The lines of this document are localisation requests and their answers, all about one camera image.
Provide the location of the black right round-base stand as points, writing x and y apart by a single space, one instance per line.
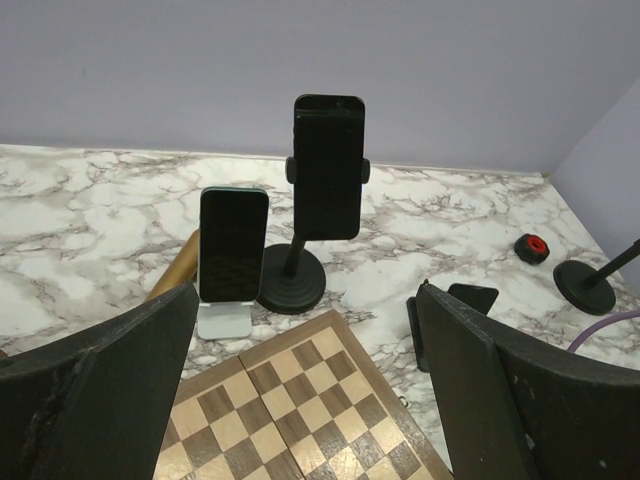
587 288

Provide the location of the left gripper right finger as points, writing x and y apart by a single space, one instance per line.
515 407

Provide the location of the white phone stand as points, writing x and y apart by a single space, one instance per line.
227 320

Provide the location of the black red knob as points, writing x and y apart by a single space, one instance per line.
531 249

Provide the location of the wooden chessboard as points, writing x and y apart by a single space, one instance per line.
307 404

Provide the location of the black tall round-base stand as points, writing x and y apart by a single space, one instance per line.
293 279

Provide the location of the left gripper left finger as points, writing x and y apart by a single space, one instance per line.
96 404

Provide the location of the phone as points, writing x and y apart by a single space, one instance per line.
477 297
232 228
328 150

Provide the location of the black folding phone stand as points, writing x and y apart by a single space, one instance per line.
420 355

